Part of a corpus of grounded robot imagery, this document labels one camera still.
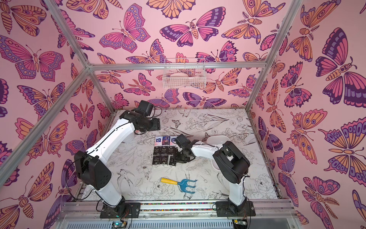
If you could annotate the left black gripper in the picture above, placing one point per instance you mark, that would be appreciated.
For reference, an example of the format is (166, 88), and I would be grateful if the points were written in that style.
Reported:
(157, 125)

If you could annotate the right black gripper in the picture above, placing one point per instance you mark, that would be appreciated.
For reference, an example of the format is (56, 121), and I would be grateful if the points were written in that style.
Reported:
(179, 154)

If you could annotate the pink white tissue pack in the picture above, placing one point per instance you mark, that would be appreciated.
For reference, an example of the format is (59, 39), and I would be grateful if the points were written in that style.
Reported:
(158, 141)
(173, 140)

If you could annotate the blue red illustrated tissue pack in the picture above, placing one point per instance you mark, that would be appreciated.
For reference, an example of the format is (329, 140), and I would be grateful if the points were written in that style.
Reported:
(166, 140)

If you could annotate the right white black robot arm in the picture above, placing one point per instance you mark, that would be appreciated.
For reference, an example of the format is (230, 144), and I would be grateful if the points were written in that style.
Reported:
(225, 156)

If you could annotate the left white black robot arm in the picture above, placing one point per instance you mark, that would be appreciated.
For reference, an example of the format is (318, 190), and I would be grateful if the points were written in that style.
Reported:
(91, 164)

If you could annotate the blue yellow toy rake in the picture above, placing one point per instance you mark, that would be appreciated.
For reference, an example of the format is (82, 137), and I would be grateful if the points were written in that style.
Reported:
(183, 185)

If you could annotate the green circuit board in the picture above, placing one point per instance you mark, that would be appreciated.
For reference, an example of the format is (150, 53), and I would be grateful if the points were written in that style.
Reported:
(119, 225)

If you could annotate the white wire wall basket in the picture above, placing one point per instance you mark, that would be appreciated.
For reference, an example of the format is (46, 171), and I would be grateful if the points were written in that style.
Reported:
(184, 73)

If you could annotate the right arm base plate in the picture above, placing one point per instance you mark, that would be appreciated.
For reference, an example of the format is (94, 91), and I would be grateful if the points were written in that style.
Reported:
(236, 208)

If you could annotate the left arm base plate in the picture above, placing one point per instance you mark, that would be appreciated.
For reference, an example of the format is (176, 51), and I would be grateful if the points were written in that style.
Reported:
(124, 210)

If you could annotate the aluminium mounting rail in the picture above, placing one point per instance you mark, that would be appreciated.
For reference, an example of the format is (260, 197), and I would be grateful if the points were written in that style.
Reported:
(208, 209)

